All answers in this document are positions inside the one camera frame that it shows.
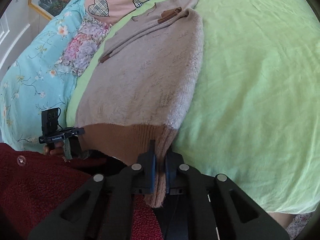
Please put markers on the person's left hand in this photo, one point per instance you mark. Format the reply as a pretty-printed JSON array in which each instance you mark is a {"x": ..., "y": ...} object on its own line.
[{"x": 53, "y": 151}]

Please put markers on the beige knit sweater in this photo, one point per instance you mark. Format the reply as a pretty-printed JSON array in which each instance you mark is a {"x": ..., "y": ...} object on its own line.
[{"x": 140, "y": 80}]

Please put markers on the white door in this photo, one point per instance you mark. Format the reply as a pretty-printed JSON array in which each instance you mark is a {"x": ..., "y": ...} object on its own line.
[{"x": 12, "y": 35}]

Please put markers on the person's red fleece clothing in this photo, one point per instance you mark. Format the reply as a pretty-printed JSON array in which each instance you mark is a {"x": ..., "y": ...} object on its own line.
[{"x": 37, "y": 192}]

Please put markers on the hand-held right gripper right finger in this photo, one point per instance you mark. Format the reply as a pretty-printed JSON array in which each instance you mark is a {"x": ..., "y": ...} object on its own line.
[{"x": 167, "y": 173}]

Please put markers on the green bed sheet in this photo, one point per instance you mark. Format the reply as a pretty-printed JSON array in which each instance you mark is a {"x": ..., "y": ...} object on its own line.
[{"x": 250, "y": 80}]

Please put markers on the floral ruffled pillow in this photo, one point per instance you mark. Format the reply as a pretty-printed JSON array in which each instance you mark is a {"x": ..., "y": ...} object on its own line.
[{"x": 82, "y": 45}]

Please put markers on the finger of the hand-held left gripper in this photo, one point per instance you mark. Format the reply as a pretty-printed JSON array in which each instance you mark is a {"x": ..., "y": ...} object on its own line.
[{"x": 68, "y": 150}]

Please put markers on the blue floral quilt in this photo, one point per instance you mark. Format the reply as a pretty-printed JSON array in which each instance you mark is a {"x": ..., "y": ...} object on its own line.
[{"x": 32, "y": 67}]

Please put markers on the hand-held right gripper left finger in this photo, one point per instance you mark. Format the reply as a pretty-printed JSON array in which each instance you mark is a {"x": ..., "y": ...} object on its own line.
[{"x": 152, "y": 172}]

